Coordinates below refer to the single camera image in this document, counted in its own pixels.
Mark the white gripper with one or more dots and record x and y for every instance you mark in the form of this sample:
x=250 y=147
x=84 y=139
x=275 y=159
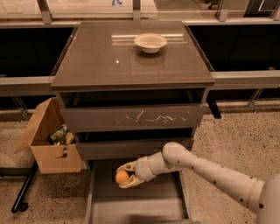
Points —
x=142 y=169

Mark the orange fruit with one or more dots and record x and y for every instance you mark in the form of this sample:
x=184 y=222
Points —
x=121 y=177

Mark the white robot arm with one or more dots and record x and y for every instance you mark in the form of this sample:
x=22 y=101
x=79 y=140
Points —
x=260 y=197

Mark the middle grey drawer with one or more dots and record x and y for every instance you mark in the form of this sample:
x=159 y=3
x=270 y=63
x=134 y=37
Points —
x=119 y=149

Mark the bottom grey open drawer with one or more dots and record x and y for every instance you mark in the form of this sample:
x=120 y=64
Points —
x=160 y=201

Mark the top grey drawer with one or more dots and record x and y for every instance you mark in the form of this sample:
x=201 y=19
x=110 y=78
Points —
x=133 y=118

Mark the grey drawer cabinet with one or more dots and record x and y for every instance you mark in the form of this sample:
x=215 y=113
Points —
x=104 y=68

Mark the yellow packet in box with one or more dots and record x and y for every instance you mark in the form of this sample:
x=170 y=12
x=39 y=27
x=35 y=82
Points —
x=69 y=138

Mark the green snack bag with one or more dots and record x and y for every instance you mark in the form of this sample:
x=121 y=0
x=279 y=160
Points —
x=58 y=136

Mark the open cardboard box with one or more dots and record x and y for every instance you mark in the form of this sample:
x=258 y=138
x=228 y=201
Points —
x=45 y=119

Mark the black metal floor leg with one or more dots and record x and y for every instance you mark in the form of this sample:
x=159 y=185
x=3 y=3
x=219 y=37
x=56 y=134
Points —
x=19 y=204

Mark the white bowl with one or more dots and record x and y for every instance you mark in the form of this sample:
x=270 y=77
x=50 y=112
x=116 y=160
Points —
x=150 y=42

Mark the grey horizontal railing beam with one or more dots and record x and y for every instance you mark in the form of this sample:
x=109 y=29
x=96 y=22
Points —
x=41 y=85

